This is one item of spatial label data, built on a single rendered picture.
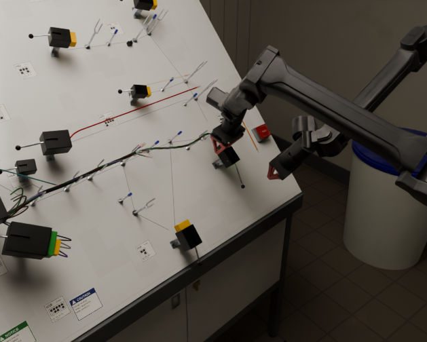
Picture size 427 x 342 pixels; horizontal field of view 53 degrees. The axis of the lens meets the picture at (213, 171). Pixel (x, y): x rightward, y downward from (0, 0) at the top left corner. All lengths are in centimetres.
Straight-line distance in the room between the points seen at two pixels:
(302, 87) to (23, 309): 85
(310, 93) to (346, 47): 250
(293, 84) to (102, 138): 73
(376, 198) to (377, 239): 27
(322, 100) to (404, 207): 179
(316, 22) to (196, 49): 183
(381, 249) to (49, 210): 198
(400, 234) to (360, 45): 132
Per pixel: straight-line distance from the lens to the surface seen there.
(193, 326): 164
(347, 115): 76
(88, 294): 123
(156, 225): 133
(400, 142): 76
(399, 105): 310
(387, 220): 257
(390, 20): 306
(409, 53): 133
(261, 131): 164
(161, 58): 159
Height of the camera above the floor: 179
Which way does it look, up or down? 30 degrees down
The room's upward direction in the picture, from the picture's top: straight up
